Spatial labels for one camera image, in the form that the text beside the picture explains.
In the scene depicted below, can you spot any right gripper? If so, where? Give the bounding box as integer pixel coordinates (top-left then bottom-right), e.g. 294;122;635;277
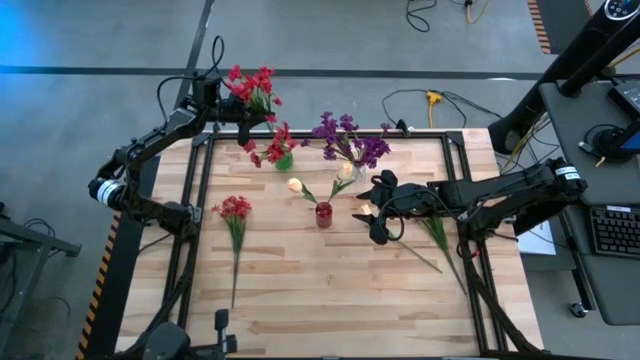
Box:
351;169;434;246

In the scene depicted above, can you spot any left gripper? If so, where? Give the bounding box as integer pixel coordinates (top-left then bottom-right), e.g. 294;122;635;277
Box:
192;74;276;148

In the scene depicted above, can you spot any red ribbed glass vase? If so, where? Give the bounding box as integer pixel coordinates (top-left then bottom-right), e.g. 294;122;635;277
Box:
314;201;334;230

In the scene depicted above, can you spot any yellow power plug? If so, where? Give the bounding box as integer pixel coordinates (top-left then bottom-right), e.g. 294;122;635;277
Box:
424;90;444;129

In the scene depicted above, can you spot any white paper sheet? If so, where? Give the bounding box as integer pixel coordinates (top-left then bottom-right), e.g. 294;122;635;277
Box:
517;219;557;257

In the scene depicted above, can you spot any grey side desk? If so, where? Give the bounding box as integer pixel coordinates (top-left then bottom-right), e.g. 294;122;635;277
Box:
538;79;640;326

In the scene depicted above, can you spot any black hazard-striped floor mat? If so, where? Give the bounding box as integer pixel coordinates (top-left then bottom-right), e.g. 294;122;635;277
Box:
74;155;161;360
527;0;596;55

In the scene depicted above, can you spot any black tower fan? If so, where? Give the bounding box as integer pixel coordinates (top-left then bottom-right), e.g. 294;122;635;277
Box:
487;0;640;156

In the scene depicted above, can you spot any grey metal stand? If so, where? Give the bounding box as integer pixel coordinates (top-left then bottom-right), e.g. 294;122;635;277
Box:
0;202;82;351

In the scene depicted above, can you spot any black keyboard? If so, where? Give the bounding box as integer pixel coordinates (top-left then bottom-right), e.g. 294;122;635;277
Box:
589;205;640;259

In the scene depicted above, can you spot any black aluminium table frame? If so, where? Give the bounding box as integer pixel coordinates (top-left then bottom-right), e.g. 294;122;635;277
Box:
119;119;546;360

